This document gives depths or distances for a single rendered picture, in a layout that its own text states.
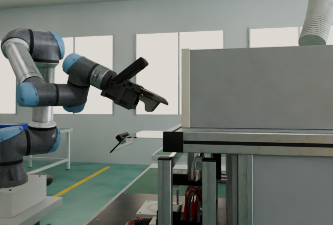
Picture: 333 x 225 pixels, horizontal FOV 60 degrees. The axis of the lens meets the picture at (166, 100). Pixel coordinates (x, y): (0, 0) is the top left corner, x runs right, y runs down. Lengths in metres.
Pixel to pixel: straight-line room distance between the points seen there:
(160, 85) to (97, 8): 2.09
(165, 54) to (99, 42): 1.41
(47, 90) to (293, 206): 0.74
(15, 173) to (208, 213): 0.88
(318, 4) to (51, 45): 1.63
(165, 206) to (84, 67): 0.50
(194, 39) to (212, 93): 5.00
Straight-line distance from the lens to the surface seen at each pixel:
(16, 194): 1.31
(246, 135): 0.63
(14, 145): 1.34
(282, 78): 0.76
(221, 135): 0.63
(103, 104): 6.03
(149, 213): 1.12
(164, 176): 0.68
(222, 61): 0.75
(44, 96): 0.96
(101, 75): 0.92
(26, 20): 7.15
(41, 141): 1.36
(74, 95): 0.99
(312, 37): 2.03
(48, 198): 1.49
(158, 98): 0.88
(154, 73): 5.74
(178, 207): 0.91
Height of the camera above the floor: 1.17
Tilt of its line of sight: 1 degrees up
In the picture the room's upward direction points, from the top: straight up
